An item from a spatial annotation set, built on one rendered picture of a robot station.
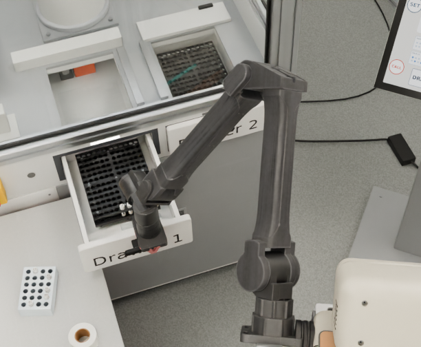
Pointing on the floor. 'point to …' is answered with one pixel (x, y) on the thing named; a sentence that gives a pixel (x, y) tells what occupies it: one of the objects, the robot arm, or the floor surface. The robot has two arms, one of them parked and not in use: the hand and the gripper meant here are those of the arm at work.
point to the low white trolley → (1, 295)
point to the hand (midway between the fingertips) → (152, 248)
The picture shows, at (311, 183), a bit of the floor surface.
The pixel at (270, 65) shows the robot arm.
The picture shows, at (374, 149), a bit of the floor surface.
